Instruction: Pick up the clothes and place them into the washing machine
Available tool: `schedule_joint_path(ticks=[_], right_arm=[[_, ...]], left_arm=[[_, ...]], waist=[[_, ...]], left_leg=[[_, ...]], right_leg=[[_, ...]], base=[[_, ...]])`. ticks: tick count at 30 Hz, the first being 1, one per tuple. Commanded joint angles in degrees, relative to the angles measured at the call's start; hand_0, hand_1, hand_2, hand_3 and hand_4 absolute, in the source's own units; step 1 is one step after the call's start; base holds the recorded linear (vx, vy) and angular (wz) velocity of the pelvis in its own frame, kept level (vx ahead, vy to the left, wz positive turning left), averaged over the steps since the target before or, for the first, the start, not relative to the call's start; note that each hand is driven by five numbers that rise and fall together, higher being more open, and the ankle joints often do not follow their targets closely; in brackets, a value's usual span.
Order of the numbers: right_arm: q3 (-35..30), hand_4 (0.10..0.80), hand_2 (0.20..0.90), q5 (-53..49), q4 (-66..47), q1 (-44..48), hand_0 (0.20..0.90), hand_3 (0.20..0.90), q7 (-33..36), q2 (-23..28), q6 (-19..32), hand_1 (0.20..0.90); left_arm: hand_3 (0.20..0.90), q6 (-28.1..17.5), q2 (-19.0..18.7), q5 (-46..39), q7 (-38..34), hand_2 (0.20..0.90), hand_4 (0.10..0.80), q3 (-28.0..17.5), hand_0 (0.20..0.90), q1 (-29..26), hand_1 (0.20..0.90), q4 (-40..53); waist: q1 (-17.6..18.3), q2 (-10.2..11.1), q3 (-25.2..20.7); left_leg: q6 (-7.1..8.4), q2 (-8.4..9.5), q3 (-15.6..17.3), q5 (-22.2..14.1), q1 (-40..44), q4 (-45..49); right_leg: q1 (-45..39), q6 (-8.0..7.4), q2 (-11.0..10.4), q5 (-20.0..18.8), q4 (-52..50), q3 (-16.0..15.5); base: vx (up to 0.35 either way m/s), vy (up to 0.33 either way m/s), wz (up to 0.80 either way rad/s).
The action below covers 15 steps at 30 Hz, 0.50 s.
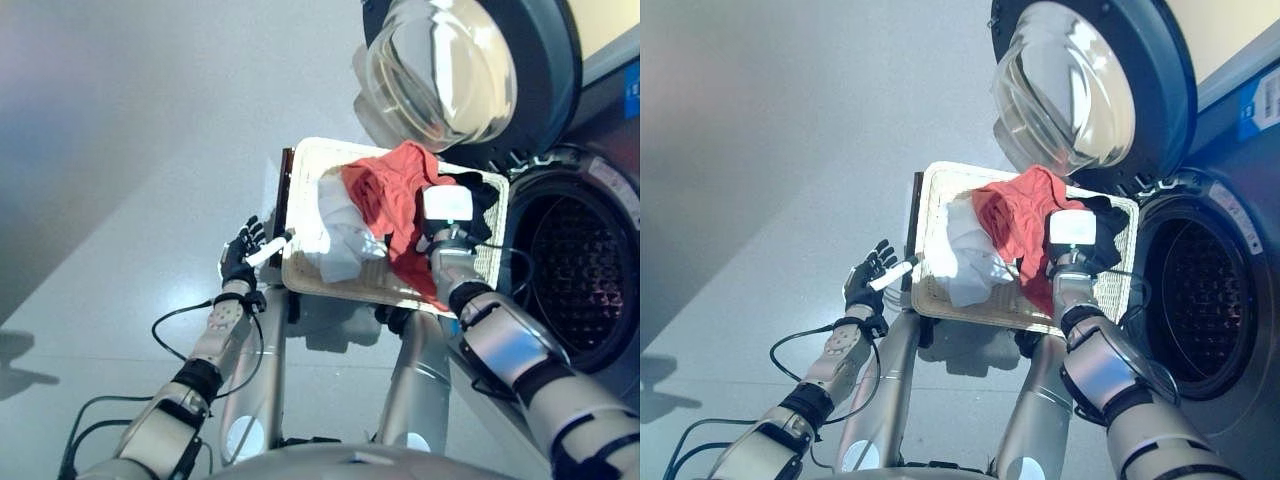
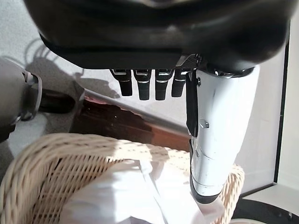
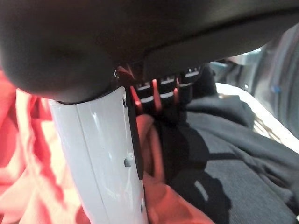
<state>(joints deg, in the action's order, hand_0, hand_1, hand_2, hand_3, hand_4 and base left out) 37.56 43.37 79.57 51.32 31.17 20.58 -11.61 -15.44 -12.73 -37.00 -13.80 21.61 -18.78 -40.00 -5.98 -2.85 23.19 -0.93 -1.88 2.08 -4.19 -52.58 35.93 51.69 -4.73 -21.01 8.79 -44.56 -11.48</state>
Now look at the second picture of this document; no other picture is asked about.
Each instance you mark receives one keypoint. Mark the cream wicker laundry basket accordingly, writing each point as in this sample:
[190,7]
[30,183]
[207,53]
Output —
[58,158]

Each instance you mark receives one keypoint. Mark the white garment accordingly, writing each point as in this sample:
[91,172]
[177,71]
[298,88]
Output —
[121,196]

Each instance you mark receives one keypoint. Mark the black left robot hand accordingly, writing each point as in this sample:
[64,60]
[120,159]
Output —
[163,35]

